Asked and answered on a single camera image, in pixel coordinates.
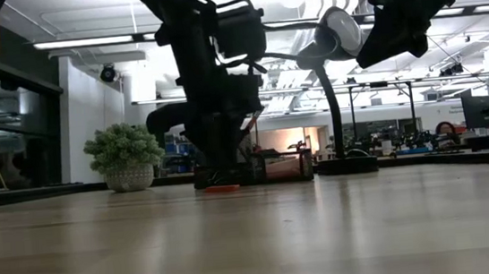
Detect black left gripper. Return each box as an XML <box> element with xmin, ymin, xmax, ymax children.
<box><xmin>142</xmin><ymin>70</ymin><xmax>273</xmax><ymax>190</ymax></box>

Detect orange eraser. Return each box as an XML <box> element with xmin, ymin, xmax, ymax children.
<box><xmin>204</xmin><ymin>183</ymin><xmax>242</xmax><ymax>194</ymax></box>

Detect blue storage bins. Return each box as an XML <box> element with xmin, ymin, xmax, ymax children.
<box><xmin>163</xmin><ymin>134</ymin><xmax>198</xmax><ymax>176</ymax></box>

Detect green artificial plant white pot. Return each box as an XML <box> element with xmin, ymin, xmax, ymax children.
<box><xmin>81</xmin><ymin>119</ymin><xmax>170</xmax><ymax>197</ymax></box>

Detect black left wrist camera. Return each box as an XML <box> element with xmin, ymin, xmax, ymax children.
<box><xmin>212</xmin><ymin>3</ymin><xmax>270</xmax><ymax>64</ymax></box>

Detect person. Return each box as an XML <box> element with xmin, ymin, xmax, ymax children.
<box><xmin>433</xmin><ymin>119</ymin><xmax>459</xmax><ymax>149</ymax></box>

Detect black metal table frame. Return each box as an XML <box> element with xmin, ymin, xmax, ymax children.
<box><xmin>0</xmin><ymin>142</ymin><xmax>489</xmax><ymax>217</ymax></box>

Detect black metal background frame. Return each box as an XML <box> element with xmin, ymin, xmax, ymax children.
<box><xmin>346</xmin><ymin>78</ymin><xmax>419</xmax><ymax>140</ymax></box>

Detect black computer monitor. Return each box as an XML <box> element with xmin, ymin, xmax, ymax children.
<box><xmin>459</xmin><ymin>93</ymin><xmax>489</xmax><ymax>132</ymax></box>

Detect black gooseneck desk lamp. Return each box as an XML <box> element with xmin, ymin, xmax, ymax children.
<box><xmin>290</xmin><ymin>4</ymin><xmax>380</xmax><ymax>180</ymax></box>

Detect black ceiling spotlight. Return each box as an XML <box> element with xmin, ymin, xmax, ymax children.
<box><xmin>99</xmin><ymin>63</ymin><xmax>120</xmax><ymax>84</ymax></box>
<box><xmin>437</xmin><ymin>61</ymin><xmax>465</xmax><ymax>78</ymax></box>

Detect black mesh desk organizer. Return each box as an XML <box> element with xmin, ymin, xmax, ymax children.
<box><xmin>188</xmin><ymin>125</ymin><xmax>316</xmax><ymax>193</ymax></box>

